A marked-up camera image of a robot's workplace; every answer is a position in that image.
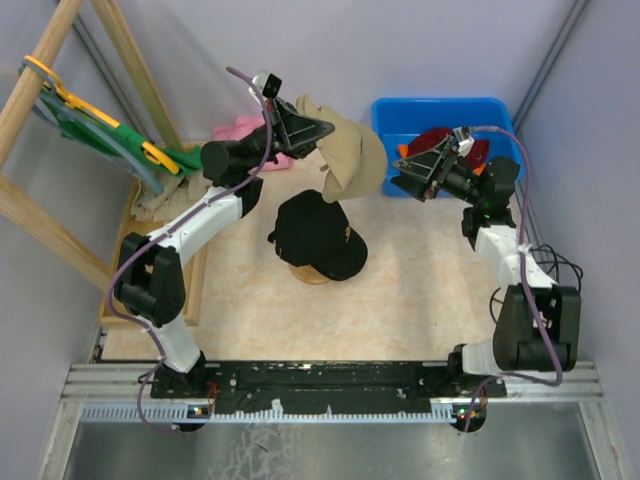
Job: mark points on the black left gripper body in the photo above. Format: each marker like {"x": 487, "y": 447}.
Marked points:
{"x": 282, "y": 131}

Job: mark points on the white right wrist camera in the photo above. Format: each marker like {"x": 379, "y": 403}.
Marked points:
{"x": 463, "y": 140}

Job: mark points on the pink cloth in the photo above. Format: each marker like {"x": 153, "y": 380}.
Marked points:
{"x": 243, "y": 126}

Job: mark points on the blue-grey hanger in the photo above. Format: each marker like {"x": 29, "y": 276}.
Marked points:
{"x": 105, "y": 145}

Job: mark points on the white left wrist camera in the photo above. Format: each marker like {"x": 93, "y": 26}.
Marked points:
{"x": 268, "y": 84}

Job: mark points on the green cloth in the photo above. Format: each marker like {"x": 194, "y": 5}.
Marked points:
{"x": 80, "y": 121}

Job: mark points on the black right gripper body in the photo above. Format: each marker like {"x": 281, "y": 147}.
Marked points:
{"x": 453, "y": 179}

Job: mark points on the beige cap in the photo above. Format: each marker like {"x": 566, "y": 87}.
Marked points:
{"x": 354, "y": 156}

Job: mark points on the beige crumpled cloth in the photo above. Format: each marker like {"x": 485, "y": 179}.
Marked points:
{"x": 178, "y": 195}

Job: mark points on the wooden hat stand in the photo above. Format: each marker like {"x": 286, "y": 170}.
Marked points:
{"x": 308, "y": 275}

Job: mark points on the aluminium frame rail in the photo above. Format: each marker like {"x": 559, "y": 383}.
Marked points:
{"x": 120, "y": 391}

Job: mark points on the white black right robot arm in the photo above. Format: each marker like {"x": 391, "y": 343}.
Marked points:
{"x": 537, "y": 328}

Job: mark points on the wooden tray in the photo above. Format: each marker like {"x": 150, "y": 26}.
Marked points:
{"x": 162, "y": 282}

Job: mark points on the dark red cap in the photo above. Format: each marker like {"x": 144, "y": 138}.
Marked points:
{"x": 433, "y": 137}

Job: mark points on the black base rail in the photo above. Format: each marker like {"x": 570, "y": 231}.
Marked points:
{"x": 326, "y": 391}

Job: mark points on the blue plastic bin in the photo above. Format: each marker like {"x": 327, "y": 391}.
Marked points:
{"x": 400, "y": 120}

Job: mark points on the black cap with gold embroidery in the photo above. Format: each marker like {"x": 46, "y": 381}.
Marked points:
{"x": 310, "y": 232}

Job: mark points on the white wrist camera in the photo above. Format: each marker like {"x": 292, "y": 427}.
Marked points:
{"x": 268, "y": 84}
{"x": 463, "y": 140}

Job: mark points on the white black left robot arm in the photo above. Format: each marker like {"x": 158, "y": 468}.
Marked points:
{"x": 232, "y": 167}

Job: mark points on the yellow hanger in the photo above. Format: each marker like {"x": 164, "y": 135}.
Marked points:
{"x": 85, "y": 105}

